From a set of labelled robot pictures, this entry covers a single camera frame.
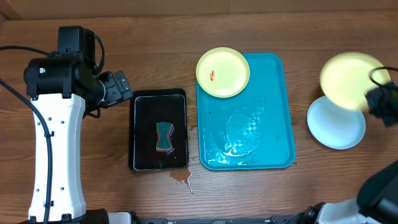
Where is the yellow plate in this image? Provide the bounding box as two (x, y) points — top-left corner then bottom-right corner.
(196, 47), (250, 98)
(320, 52), (392, 111)

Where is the light blue plate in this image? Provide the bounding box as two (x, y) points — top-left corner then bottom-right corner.
(307, 96), (366, 150)

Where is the orange green sponge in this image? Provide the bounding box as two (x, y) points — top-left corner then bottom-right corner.
(156, 122), (174, 152)

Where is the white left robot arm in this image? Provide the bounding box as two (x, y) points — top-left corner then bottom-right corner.
(24, 52), (132, 223)

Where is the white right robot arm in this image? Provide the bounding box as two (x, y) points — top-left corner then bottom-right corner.
(285, 82), (397, 223)

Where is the black water tray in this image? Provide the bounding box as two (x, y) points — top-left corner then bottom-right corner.
(128, 88), (188, 171)

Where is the teal plastic tray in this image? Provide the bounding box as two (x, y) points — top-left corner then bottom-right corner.
(197, 53), (295, 170)

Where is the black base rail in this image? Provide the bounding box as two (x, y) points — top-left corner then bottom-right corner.
(108, 211), (305, 224)

